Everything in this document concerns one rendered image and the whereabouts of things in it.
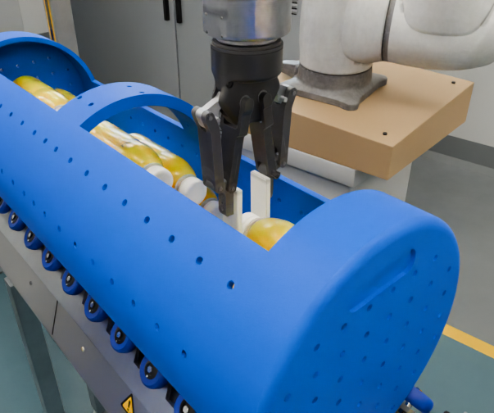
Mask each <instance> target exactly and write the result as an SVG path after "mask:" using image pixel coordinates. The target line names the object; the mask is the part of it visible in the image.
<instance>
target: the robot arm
mask: <svg viewBox="0 0 494 413"><path fill-rule="evenodd" d="M291 18H292V0H202V23H203V30H204V32H205V33H206V34H207V35H208V36H210V37H212V38H213V39H212V40H211V71H212V74H213V75H214V79H215V87H214V90H213V92H212V95H211V98H212V99H211V100H210V101H209V102H208V103H207V104H206V105H205V106H203V107H198V106H195V107H194V108H193V109H192V111H191V114H192V116H193V119H194V121H195V123H196V125H197V131H198V139H199V148H200V157H201V165H202V181H203V184H204V185H205V186H206V187H208V188H209V189H211V190H213V191H214V192H216V193H218V194H219V211H220V213H222V214H223V222H225V223H226V224H228V225H230V226H231V227H233V228H234V229H236V230H237V231H238V232H240V233H242V190H241V189H240V188H238V187H237V184H238V173H239V168H240V162H241V156H242V146H243V140H244V137H245V136H247V133H248V128H249V126H250V131H251V137H252V147H253V152H254V158H255V163H256V169H257V170H258V171H259V172H258V171H256V170H253V171H251V213H253V214H255V215H257V216H259V217H260V218H270V198H271V197H272V196H273V191H274V190H273V188H274V187H273V186H274V179H278V178H279V176H280V175H281V172H279V171H277V169H278V168H279V167H282V168H284V167H285V166H286V165H287V162H288V145H289V135H290V126H291V116H292V105H293V103H294V100H295V97H296V96H299V97H303V98H308V99H311V100H315V101H318V102H323V103H327V104H330V105H334V106H336V107H340V108H342V109H343V110H346V111H355V110H357V109H358V107H359V105H360V104H361V103H362V102H363V101H364V100H365V99H366V98H367V97H368V96H369V95H371V94H372V93H373V92H374V91H375V90H377V89H378V88H380V87H382V86H384V85H386V84H387V76H385V75H381V74H376V73H372V68H373V63H375V62H380V61H387V62H392V63H396V64H399V65H403V66H411V67H417V68H423V69H430V70H468V69H473V68H478V67H482V66H487V65H490V64H492V63H493V62H494V0H302V4H301V17H300V29H299V48H300V61H290V60H284V61H283V40H282V39H281V38H282V37H284V36H285V35H287V34H288V33H289V32H290V29H291ZM281 72H282V73H284V74H286V75H289V76H291V77H292V78H291V79H288V80H286V81H283V82H282V83H280V82H279V79H278V76H279V75H280V74H281ZM219 111H220V113H221V118H219ZM219 123H220V127H219V125H218V124H219ZM220 128H221V130H222V135H221V137H220ZM277 152H278V153H279V154H278V155H277V154H276V153H277Z"/></svg>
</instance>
